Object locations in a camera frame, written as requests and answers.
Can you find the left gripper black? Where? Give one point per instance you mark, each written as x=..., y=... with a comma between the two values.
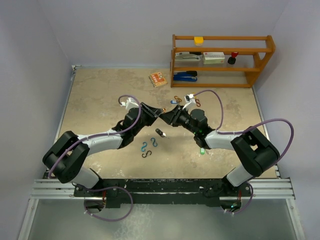
x=152, y=113

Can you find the light-blue S carabiner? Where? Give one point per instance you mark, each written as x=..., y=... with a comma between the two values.
x=154, y=142

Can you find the yellow box on shelf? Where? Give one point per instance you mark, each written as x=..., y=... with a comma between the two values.
x=198, y=41

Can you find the silver key with green tag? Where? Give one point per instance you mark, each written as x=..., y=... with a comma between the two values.
x=202, y=151

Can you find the white red box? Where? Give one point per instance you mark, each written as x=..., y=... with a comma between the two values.
x=213, y=58

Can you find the orange spiral notebook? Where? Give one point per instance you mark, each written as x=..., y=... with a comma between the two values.
x=157, y=79

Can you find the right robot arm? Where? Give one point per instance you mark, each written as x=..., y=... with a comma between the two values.
x=255, y=152

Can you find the blue black stapler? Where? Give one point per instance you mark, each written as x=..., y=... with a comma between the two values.
x=185, y=76

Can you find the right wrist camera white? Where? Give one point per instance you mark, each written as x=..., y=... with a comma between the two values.
x=190, y=101

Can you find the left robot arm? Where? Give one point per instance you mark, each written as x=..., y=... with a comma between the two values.
x=66, y=157

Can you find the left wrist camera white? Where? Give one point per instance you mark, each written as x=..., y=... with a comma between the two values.
x=129, y=103

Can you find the silver key with dark-blue tag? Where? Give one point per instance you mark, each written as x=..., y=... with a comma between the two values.
x=173, y=101

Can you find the red S carabiner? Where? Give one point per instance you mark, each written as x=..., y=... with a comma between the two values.
x=198, y=104

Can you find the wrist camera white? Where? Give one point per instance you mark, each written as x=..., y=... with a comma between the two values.
x=190, y=101
x=129, y=103

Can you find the black S carabiner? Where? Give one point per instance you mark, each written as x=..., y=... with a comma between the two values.
x=146, y=154

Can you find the teal S carabiner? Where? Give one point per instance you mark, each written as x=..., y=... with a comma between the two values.
x=144, y=146

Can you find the white stapler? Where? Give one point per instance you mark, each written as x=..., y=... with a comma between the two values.
x=188, y=56

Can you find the wooden shelf rack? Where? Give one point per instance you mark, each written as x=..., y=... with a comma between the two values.
x=254, y=54

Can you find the black base frame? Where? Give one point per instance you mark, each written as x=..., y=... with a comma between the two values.
x=223, y=192

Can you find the red black stamp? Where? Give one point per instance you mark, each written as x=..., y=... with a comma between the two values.
x=232, y=59

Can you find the silver key with black tag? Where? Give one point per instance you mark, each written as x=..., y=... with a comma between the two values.
x=161, y=133

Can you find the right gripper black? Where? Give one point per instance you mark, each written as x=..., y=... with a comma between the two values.
x=172, y=117

